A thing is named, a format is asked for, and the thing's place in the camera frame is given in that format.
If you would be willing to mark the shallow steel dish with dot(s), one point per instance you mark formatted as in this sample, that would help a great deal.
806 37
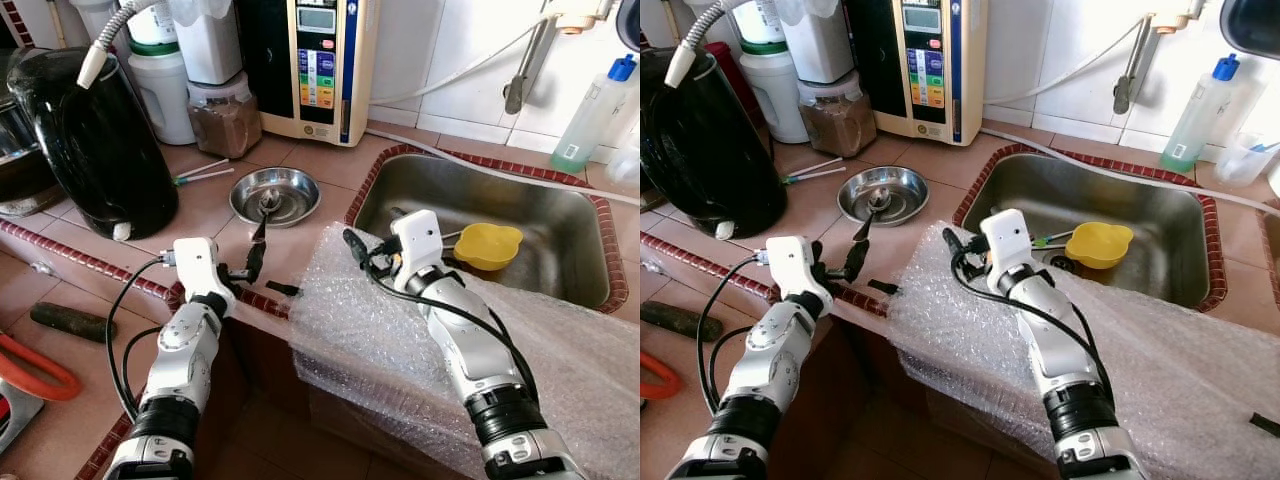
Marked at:
905 183
295 185

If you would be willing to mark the clear bubble wrap sheet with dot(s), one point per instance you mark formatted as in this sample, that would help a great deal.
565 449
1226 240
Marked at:
380 340
1180 360

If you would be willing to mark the yellow plastic bowl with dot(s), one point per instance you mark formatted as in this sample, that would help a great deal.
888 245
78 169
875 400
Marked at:
488 246
1100 245

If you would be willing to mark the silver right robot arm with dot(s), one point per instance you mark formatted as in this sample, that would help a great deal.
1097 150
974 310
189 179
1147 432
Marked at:
470 350
1055 350

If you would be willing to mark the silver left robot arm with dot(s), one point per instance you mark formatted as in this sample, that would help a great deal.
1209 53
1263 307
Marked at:
775 350
185 350

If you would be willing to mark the steel kitchen sink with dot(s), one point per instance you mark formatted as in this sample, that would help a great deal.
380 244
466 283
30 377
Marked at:
1165 240
560 230

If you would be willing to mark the small black object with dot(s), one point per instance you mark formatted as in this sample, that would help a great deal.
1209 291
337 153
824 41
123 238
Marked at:
282 289
884 287

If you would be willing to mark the clear jar brown powder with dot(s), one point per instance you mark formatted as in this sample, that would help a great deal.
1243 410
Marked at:
838 120
225 120

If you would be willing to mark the dark green cucumber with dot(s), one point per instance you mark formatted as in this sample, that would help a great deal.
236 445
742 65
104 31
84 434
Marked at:
680 321
70 322

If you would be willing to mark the black electric kettle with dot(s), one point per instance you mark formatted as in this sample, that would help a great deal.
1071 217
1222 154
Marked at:
90 150
705 150

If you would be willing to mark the cream black water ionizer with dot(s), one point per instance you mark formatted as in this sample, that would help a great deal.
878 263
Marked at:
925 70
315 70

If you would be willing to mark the white jug green lid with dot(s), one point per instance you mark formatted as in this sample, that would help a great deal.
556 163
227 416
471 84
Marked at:
162 100
775 100

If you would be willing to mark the white plastic container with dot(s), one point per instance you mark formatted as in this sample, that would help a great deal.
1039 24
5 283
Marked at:
207 45
818 45

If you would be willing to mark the dark red container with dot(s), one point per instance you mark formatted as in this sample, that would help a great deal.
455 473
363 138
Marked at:
735 75

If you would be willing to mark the clear plastic cup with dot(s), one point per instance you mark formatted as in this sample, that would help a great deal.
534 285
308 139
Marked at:
1240 162
625 170

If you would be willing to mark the clear soap bottle blue cap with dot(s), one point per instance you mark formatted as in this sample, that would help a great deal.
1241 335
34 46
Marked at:
1198 118
590 120

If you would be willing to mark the white tub with label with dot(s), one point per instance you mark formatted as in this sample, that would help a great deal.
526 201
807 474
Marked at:
758 20
152 20

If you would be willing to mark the grey digital scale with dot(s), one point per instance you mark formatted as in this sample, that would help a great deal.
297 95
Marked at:
15 420

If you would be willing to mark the dark round hanging pan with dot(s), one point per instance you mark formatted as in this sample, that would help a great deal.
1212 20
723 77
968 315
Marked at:
1250 25
630 22

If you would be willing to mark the black flat piece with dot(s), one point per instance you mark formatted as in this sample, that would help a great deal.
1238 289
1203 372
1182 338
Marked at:
1266 425

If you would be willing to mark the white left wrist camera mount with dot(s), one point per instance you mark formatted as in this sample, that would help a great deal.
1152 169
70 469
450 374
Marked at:
790 262
198 262

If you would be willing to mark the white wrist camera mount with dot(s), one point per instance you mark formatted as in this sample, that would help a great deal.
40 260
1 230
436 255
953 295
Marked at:
198 262
790 262
1008 235
418 235

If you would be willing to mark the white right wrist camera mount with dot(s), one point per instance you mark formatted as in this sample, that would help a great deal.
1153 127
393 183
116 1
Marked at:
1008 235
418 235

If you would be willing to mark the grey wall faucet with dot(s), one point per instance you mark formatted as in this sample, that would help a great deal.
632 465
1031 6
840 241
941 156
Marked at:
1125 90
518 90

